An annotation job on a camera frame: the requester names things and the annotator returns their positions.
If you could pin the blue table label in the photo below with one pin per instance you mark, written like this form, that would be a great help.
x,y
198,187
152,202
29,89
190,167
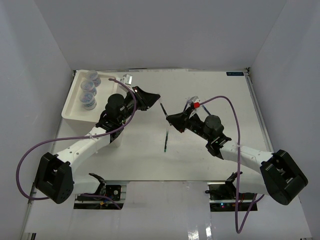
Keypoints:
x,y
234,73

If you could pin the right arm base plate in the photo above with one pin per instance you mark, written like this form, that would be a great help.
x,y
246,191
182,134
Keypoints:
x,y
223,199

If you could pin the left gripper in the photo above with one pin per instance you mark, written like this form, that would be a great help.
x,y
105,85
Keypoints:
x,y
145,100

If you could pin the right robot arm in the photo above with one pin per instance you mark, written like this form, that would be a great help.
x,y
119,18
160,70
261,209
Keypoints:
x,y
278,175

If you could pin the dark green pen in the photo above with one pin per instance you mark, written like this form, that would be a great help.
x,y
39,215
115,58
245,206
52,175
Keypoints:
x,y
166,139

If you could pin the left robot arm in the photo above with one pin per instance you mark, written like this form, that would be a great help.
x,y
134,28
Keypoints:
x,y
55,175

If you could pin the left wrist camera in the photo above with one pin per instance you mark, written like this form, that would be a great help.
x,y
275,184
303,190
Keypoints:
x,y
126,79

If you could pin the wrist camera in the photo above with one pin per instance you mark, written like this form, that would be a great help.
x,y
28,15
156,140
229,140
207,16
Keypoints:
x,y
194,103
126,79

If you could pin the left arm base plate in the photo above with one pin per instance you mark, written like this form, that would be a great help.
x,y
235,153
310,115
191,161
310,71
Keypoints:
x,y
110,197

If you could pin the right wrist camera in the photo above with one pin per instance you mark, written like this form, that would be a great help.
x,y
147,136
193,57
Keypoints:
x,y
194,103

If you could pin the blue pen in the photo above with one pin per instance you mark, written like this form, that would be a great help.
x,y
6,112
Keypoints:
x,y
206,110

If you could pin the black pen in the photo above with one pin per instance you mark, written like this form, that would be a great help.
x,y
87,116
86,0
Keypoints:
x,y
163,109

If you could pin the white three-drawer storage box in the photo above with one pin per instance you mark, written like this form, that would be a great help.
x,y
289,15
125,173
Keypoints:
x,y
79,119

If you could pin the clear jar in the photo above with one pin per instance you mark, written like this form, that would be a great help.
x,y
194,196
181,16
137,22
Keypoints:
x,y
93,75
88,100
88,86

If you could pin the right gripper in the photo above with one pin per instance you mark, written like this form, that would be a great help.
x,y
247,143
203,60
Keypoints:
x,y
181,121

